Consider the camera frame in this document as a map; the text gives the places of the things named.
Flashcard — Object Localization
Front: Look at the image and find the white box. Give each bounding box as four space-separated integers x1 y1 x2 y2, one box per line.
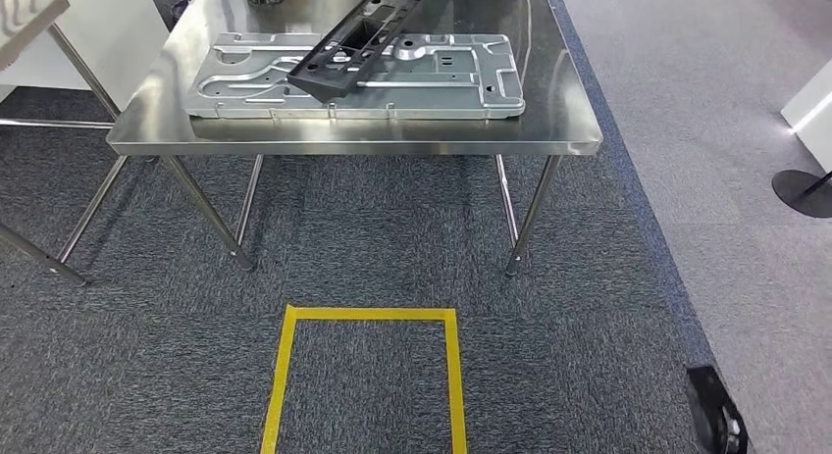
779 58 832 156

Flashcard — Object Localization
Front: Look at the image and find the black plastic frame part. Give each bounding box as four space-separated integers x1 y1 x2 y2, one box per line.
286 0 423 105

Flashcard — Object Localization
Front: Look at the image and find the black disc base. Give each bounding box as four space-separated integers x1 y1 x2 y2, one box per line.
771 169 832 220

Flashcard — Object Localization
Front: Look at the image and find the yellow floor tape square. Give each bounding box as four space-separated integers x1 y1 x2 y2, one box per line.
259 304 469 454

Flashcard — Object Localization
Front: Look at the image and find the white cabinet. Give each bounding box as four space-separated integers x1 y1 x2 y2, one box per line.
0 0 173 113

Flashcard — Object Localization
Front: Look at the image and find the stamped grey metal plate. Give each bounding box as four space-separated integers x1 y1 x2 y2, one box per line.
183 31 527 121

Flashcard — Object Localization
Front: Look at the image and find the stainless steel workbench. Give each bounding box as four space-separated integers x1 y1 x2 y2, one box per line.
105 0 604 278

